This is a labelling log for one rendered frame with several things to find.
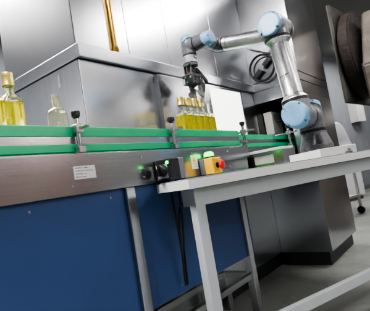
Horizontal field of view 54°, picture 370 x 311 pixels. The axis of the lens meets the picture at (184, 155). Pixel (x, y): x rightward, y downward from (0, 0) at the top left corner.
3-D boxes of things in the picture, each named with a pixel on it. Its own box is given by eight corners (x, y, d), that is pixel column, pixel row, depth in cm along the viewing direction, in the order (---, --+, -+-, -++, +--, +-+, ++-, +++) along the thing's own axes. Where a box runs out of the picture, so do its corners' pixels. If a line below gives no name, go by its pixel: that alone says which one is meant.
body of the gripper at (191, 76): (183, 87, 192) (180, 65, 193) (193, 89, 199) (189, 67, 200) (194, 82, 188) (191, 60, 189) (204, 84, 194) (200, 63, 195)
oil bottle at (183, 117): (188, 153, 183) (181, 111, 185) (196, 151, 180) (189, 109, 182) (181, 153, 179) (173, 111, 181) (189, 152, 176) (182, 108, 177)
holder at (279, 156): (252, 169, 215) (249, 156, 216) (296, 161, 199) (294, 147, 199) (238, 171, 202) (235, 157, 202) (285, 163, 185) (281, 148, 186)
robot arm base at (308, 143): (341, 145, 167) (336, 124, 168) (319, 149, 159) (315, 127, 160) (314, 151, 180) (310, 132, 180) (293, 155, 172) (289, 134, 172)
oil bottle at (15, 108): (23, 163, 114) (11, 77, 116) (32, 161, 111) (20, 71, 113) (5, 165, 110) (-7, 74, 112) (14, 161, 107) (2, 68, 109)
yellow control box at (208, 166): (210, 175, 162) (207, 159, 163) (223, 173, 158) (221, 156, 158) (201, 176, 157) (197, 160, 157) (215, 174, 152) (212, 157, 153)
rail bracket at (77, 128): (83, 154, 113) (77, 112, 114) (99, 150, 109) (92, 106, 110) (73, 155, 110) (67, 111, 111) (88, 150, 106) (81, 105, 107)
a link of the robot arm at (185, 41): (188, 31, 190) (176, 37, 195) (192, 52, 189) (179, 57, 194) (197, 35, 196) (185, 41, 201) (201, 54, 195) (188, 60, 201)
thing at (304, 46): (288, 110, 338) (271, 18, 345) (330, 99, 316) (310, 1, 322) (254, 105, 282) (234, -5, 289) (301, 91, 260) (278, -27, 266)
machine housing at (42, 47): (227, 174, 381) (205, 47, 391) (301, 161, 333) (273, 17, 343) (2, 210, 195) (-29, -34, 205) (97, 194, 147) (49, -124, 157)
